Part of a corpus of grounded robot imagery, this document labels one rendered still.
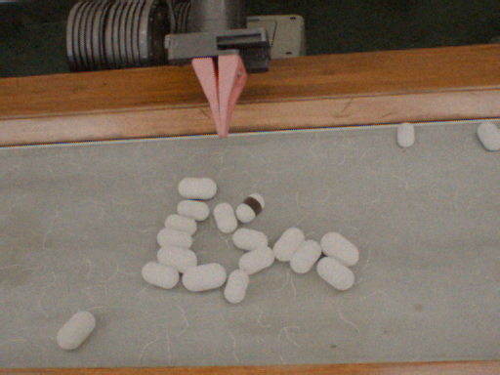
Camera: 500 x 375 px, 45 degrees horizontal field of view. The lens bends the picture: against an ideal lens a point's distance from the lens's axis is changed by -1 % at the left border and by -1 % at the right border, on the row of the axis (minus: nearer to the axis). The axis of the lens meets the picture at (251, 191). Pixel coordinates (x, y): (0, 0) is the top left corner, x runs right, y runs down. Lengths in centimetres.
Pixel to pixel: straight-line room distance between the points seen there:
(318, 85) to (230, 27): 14
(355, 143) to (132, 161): 24
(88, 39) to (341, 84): 36
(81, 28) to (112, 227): 35
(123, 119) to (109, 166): 6
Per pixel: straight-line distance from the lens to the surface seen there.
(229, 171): 64
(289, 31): 140
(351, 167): 63
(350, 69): 73
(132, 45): 84
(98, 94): 75
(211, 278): 52
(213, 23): 62
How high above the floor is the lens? 116
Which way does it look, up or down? 43 degrees down
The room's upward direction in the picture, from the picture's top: 8 degrees counter-clockwise
